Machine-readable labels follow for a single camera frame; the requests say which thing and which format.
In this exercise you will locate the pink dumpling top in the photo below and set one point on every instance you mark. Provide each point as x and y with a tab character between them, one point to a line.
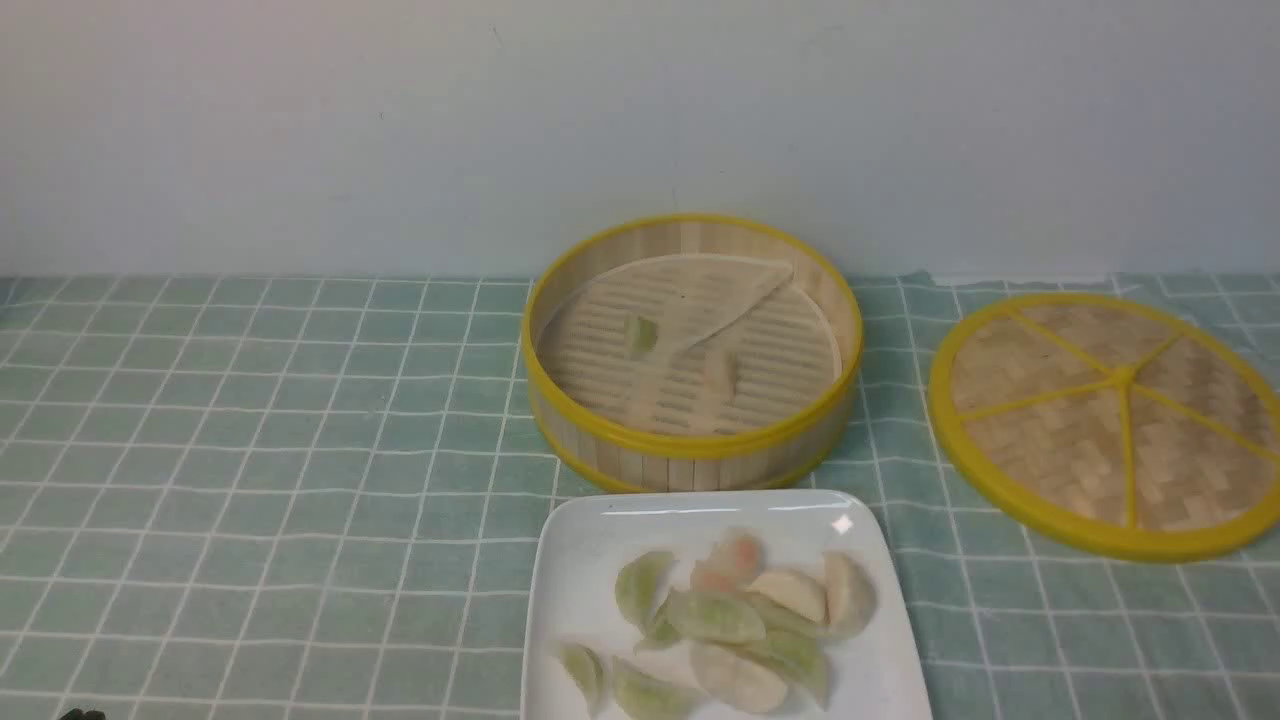
732	564

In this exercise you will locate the bamboo steamer basket yellow rim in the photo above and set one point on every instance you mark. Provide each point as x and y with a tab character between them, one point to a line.
625	460

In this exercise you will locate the pale dumpling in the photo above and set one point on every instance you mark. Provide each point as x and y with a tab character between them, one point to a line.
720	371
850	596

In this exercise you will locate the woven bamboo steamer lid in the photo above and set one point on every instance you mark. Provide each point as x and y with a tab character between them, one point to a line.
1109	425

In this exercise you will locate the green checkered tablecloth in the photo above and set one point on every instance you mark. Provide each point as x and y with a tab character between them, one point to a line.
282	497

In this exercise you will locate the white steamer liner sheet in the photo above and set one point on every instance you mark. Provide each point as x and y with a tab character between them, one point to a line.
790	348

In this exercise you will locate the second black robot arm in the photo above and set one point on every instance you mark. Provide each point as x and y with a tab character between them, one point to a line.
81	714

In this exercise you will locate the green dumpling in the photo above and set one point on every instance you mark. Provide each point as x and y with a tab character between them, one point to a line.
586	672
637	585
798	658
644	696
714	617
641	335

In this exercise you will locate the white square plate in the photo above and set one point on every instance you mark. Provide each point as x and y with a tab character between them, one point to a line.
875	674

